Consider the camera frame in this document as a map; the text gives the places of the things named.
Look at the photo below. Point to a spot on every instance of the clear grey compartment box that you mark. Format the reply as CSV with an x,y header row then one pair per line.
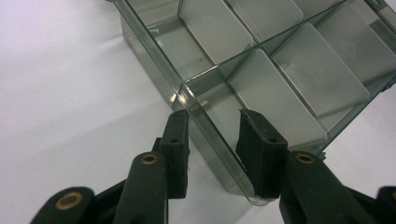
x,y
280,77

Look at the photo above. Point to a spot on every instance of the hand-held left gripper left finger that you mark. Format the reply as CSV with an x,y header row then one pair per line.
x,y
178,155

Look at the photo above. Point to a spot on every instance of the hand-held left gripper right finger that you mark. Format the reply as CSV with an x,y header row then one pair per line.
x,y
261,161

